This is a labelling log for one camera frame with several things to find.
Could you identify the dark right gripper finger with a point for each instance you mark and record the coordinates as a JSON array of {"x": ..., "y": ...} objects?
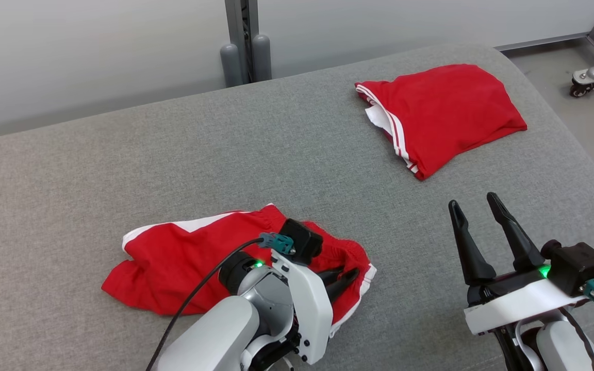
[
  {"x": 472, "y": 252},
  {"x": 518, "y": 242}
]

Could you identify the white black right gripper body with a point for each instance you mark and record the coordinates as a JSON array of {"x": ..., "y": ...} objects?
[{"x": 518, "y": 304}]

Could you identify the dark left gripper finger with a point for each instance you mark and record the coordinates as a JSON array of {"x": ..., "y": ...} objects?
[
  {"x": 330, "y": 275},
  {"x": 342, "y": 286}
]

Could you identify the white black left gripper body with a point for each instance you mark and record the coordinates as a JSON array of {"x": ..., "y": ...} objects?
[{"x": 310, "y": 309}]

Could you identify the red basketball jersey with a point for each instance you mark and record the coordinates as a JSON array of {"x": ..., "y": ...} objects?
[{"x": 446, "y": 113}]

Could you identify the red shorts white trim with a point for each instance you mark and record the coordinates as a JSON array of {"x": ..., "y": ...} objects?
[{"x": 173, "y": 263}]

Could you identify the small black caster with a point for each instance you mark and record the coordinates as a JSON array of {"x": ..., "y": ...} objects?
[{"x": 580, "y": 90}]

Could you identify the grey partition column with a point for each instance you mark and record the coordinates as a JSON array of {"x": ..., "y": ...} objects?
[{"x": 235, "y": 20}]

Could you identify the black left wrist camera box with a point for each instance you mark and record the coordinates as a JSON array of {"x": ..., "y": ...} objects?
[{"x": 302, "y": 239}]

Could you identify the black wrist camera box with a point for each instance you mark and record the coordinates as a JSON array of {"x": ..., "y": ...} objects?
[
  {"x": 578, "y": 268},
  {"x": 302, "y": 239}
]

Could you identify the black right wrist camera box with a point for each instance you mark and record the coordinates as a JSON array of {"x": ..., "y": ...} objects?
[{"x": 578, "y": 268}]

